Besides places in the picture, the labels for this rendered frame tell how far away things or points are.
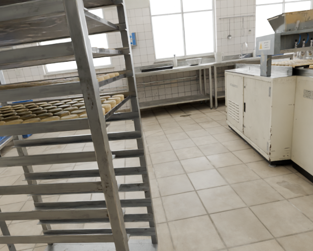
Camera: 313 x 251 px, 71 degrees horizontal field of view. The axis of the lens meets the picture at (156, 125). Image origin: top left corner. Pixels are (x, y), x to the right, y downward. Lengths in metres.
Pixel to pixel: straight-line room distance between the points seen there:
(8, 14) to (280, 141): 2.08
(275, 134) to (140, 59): 3.41
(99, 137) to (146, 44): 4.41
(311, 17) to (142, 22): 3.38
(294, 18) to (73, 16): 1.85
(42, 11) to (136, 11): 4.41
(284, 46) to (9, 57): 1.95
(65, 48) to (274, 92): 1.77
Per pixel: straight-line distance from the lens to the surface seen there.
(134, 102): 0.96
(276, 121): 2.15
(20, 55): 0.62
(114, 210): 0.63
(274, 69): 2.34
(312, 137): 2.04
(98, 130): 0.53
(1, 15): 0.65
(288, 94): 2.14
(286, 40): 2.17
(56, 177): 1.23
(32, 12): 0.60
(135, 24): 4.92
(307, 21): 2.23
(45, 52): 0.59
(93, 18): 0.69
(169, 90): 4.99
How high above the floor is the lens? 1.10
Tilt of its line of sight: 17 degrees down
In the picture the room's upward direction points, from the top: 7 degrees counter-clockwise
